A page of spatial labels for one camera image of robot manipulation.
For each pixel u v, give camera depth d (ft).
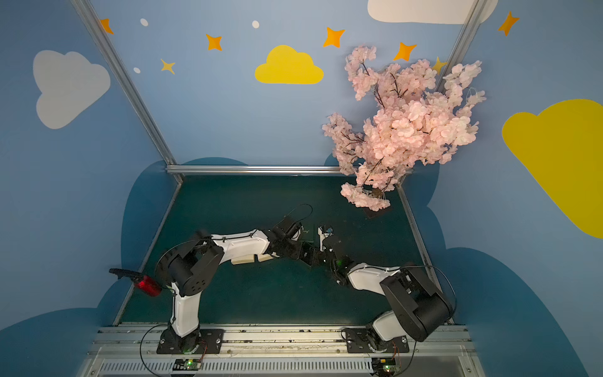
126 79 2.76
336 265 2.30
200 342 2.40
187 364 2.31
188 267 1.70
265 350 2.41
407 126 2.01
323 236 2.74
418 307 1.45
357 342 2.41
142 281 2.49
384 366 2.34
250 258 2.91
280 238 2.45
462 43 2.48
